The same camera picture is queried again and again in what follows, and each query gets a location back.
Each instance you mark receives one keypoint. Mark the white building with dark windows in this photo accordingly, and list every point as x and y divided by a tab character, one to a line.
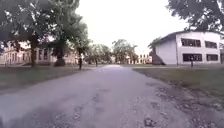
170	50

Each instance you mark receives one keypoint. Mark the thin-trunked tree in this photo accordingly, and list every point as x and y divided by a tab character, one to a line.
80	62

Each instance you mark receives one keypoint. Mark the grass strip by white building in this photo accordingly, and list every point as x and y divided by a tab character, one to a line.
196	78

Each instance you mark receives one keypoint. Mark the pale distant building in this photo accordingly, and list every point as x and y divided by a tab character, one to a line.
144	59

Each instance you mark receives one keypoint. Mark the beige brick building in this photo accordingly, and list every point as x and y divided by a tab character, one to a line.
43	55

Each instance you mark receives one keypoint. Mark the tree beside white building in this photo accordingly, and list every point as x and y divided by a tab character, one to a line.
154	43

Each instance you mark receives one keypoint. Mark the large dark tree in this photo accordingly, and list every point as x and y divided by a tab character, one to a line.
33	53

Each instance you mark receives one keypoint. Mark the large tree with broad trunk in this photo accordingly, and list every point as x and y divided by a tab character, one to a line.
60	55

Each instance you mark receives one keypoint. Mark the row of distant trees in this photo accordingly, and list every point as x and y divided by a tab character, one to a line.
121	50

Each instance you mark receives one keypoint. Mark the overhanging tree branches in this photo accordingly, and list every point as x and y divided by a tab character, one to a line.
200	13

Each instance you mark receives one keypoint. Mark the grey asphalt path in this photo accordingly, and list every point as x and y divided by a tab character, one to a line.
110	86

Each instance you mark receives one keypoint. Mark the grass strip with trees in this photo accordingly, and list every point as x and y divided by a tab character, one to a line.
30	76

